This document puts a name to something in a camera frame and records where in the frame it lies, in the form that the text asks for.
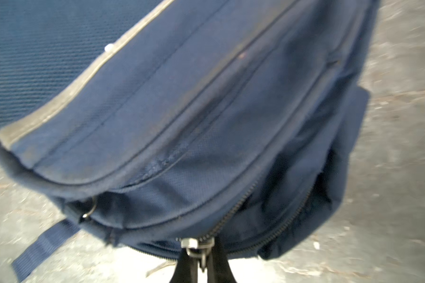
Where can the navy blue student backpack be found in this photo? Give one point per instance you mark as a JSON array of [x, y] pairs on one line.
[[161, 125]]

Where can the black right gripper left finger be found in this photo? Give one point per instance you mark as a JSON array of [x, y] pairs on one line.
[[186, 270]]

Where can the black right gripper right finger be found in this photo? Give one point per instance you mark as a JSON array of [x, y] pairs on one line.
[[218, 268]]

